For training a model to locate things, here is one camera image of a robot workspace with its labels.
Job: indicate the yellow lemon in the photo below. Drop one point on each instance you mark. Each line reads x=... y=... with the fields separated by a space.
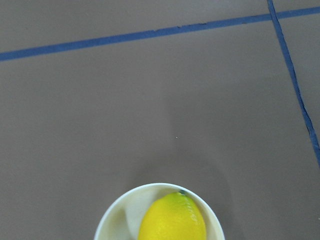
x=173 y=217

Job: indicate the white bowl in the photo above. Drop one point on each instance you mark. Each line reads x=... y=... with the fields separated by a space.
x=123 y=218

